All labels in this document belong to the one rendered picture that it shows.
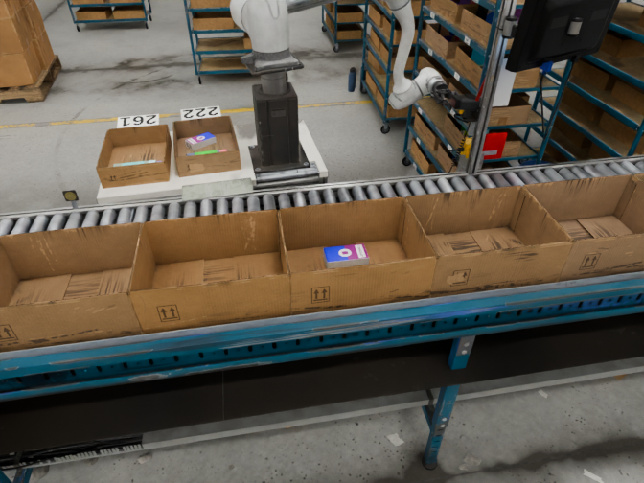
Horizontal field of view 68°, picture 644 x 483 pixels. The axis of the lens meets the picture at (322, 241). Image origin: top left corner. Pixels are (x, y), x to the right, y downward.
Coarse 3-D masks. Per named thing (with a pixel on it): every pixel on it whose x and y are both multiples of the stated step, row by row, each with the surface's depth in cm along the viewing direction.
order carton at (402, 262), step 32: (288, 224) 146; (320, 224) 148; (352, 224) 150; (384, 224) 152; (416, 224) 138; (288, 256) 150; (320, 256) 150; (384, 256) 150; (416, 256) 141; (320, 288) 125; (352, 288) 127; (384, 288) 129; (416, 288) 131
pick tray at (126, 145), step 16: (112, 128) 229; (128, 128) 231; (144, 128) 232; (160, 128) 234; (112, 144) 233; (128, 144) 235; (144, 144) 236; (160, 144) 236; (112, 160) 224; (128, 160) 223; (144, 160) 223; (160, 160) 224; (112, 176) 204; (128, 176) 205; (144, 176) 207; (160, 176) 208
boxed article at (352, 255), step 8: (328, 248) 148; (336, 248) 148; (344, 248) 148; (352, 248) 148; (360, 248) 148; (328, 256) 145; (336, 256) 145; (344, 256) 145; (352, 256) 145; (360, 256) 145; (368, 256) 145; (328, 264) 143; (336, 264) 144; (344, 264) 144; (352, 264) 145; (360, 264) 146
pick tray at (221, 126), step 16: (176, 128) 238; (192, 128) 240; (208, 128) 242; (224, 128) 245; (176, 144) 232; (224, 144) 236; (176, 160) 208; (192, 160) 210; (208, 160) 212; (224, 160) 214; (240, 160) 216
